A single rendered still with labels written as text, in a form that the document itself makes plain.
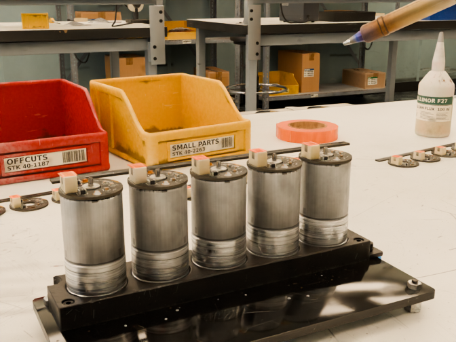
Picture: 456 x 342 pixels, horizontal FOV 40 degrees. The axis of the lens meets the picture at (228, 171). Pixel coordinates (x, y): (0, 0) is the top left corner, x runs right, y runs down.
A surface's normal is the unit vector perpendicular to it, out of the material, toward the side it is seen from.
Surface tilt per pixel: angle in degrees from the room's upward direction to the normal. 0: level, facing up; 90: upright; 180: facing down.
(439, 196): 0
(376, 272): 0
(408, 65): 90
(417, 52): 90
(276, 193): 90
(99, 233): 90
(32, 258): 0
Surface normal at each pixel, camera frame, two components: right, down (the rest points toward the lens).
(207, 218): -0.36, 0.26
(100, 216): 0.41, 0.25
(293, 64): -0.88, 0.14
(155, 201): -0.01, 0.27
